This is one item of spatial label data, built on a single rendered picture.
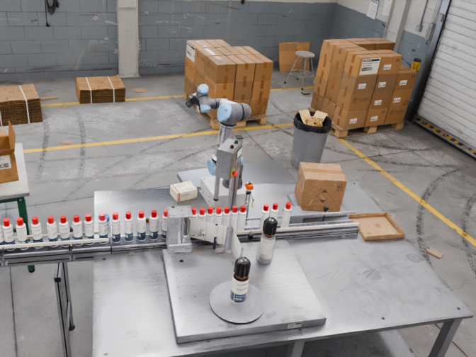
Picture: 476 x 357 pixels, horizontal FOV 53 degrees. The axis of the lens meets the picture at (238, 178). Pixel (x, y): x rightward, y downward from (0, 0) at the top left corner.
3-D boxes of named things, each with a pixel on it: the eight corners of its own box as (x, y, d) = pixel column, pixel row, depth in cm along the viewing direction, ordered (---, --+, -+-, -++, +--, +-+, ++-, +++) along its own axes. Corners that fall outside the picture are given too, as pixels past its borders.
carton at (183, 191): (176, 202, 342) (177, 193, 339) (169, 193, 351) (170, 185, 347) (197, 197, 350) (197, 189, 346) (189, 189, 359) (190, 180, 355)
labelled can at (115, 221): (112, 244, 289) (110, 216, 278) (111, 238, 293) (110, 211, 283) (120, 243, 290) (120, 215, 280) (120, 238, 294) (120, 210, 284)
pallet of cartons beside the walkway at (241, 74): (267, 125, 677) (275, 63, 632) (213, 131, 642) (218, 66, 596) (231, 93, 767) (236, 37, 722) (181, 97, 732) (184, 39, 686)
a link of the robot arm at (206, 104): (217, 109, 345) (214, 94, 346) (203, 110, 340) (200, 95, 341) (212, 112, 352) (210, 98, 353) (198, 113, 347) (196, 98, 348)
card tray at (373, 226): (365, 241, 326) (366, 236, 323) (348, 218, 347) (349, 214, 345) (403, 237, 333) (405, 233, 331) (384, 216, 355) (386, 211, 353)
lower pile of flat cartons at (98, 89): (79, 104, 672) (78, 89, 661) (75, 90, 714) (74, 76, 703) (126, 102, 696) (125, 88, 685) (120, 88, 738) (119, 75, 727)
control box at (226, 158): (214, 176, 290) (217, 149, 280) (225, 164, 304) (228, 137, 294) (230, 180, 287) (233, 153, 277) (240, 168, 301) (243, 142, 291)
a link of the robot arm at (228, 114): (229, 177, 338) (246, 108, 309) (210, 179, 331) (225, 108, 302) (222, 168, 347) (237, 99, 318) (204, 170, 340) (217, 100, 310)
